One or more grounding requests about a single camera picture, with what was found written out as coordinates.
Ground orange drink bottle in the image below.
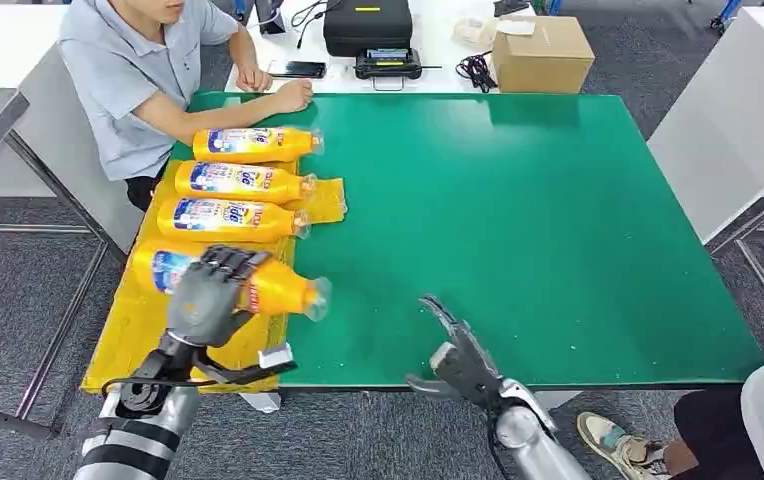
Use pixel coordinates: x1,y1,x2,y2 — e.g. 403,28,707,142
156,196,310,244
191,127,326,165
128,243,332,323
174,160,319,205

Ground blue wheeled base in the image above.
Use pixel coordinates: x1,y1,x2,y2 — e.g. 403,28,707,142
709,0,745,33

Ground white desk with equipment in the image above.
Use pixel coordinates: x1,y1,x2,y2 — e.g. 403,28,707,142
224,0,556,95

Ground person's left hand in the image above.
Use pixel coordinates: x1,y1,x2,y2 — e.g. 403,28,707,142
234,62,274,94

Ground brown cardboard box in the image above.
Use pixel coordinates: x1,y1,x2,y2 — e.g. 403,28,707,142
491,15,596,95

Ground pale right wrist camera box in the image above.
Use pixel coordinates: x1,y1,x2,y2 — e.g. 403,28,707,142
429,341,457,374

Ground person's right hand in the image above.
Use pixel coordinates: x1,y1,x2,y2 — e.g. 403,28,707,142
270,78,315,115

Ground white side table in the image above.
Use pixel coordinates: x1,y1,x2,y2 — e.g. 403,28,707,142
0,5,146,254

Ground black remote controller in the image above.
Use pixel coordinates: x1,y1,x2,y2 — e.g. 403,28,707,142
354,47,443,92

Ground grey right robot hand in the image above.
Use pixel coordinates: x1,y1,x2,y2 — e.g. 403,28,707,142
406,294,506,409

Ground seated person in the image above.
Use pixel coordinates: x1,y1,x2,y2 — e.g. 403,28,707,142
57,0,315,212

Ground yellow sheet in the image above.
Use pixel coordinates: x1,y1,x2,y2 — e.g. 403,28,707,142
82,158,349,395

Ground black smartphone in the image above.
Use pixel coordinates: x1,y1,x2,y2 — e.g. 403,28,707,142
267,60,328,80

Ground black loose cable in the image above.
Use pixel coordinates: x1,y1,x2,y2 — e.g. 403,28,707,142
291,0,334,50

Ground black upright device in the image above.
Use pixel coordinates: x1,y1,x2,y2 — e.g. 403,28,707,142
254,0,288,36

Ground black carrying case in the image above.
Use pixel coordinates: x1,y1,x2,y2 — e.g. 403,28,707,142
322,0,415,58

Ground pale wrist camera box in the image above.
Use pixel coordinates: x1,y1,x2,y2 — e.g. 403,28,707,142
429,341,457,374
209,343,298,386

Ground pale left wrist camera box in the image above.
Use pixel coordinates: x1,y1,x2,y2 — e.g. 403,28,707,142
209,343,298,386

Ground white table with steel legs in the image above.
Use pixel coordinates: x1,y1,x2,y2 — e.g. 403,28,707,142
646,6,764,359

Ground person beside the robot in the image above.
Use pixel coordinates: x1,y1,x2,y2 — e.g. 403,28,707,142
575,168,764,480

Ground green table mat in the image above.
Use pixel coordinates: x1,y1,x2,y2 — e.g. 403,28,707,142
169,91,764,389

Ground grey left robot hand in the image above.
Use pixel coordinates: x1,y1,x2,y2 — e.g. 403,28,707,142
166,245,274,350

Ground clear tape roll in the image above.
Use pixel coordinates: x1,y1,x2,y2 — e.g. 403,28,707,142
453,18,498,49

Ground black coiled cable bundle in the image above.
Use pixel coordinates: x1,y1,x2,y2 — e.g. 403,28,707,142
454,51,499,94

